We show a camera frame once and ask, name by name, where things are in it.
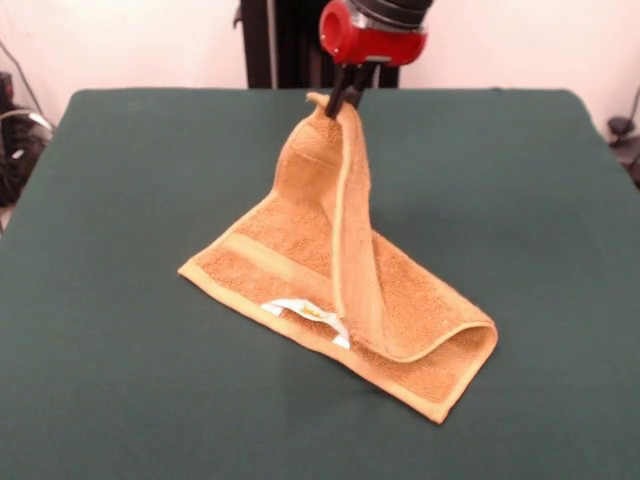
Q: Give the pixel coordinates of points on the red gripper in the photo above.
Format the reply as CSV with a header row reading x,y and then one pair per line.
x,y
380,47

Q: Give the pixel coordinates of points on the orange terry towel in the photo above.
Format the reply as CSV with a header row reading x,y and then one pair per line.
x,y
310,240

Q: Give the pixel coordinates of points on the dark green table cloth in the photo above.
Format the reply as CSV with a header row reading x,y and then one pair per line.
x,y
500,200

